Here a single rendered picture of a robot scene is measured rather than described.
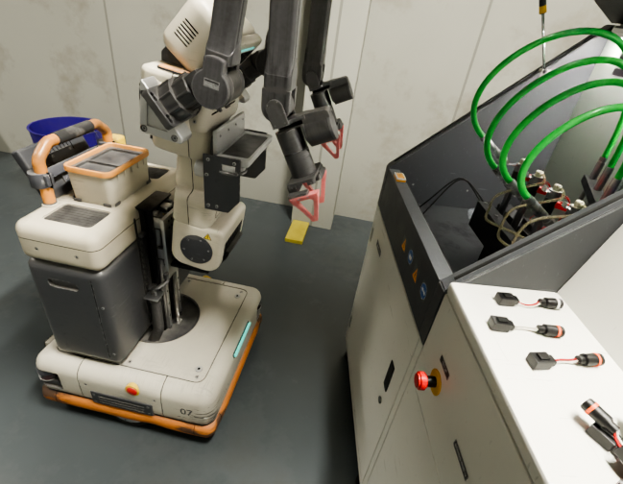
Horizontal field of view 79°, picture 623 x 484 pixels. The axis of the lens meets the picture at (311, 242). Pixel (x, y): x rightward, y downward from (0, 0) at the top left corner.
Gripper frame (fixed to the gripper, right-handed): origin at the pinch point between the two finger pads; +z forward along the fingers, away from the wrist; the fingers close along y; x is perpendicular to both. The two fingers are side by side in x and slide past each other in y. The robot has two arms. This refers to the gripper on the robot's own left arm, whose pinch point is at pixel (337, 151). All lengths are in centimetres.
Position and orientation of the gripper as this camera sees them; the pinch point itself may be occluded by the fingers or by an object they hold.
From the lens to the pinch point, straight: 128.7
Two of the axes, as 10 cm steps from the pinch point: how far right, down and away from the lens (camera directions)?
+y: 1.7, -5.2, 8.4
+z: 3.4, 8.3, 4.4
